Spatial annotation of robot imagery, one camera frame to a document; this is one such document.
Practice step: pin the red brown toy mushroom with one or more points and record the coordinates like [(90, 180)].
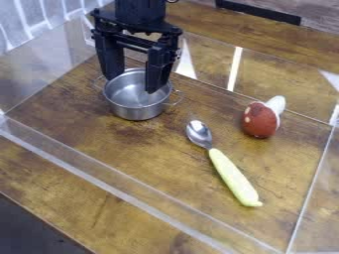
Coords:
[(261, 117)]

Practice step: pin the spoon with yellow handle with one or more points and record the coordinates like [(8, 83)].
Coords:
[(201, 136)]

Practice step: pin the black bar at table edge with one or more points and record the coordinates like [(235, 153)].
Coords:
[(259, 12)]

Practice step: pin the clear acrylic enclosure wall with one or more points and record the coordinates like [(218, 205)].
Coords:
[(189, 219)]

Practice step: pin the small silver metal pot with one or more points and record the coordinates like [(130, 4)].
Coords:
[(130, 102)]

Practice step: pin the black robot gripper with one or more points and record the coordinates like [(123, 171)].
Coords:
[(135, 26)]

